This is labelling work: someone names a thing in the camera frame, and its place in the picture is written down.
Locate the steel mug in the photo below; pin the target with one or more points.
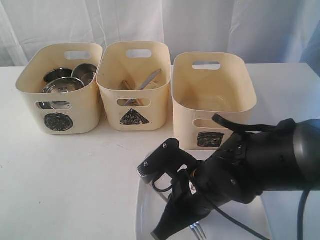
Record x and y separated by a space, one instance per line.
85 73
57 74

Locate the cream bin with triangle mark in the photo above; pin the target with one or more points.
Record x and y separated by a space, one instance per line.
134 61

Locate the cream bin with square mark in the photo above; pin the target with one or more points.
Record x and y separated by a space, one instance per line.
204 84

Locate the cream bin with circle mark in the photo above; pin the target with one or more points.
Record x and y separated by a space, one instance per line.
66 113

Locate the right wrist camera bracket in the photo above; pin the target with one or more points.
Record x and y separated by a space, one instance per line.
168 158

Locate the steel fork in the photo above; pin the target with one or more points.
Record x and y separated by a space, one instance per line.
196 228

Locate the stainless steel bowl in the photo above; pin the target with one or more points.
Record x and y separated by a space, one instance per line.
60 85

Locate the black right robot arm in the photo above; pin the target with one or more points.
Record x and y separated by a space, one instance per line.
255 159

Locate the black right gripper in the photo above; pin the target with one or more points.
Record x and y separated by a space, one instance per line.
197 191

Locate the white backdrop curtain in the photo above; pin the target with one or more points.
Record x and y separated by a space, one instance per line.
258 31

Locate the steel table knife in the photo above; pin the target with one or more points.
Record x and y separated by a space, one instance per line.
144 84

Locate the white rectangular plate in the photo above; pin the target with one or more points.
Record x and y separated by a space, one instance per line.
150 207

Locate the wooden chopstick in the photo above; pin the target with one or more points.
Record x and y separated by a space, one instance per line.
126 86
136 103

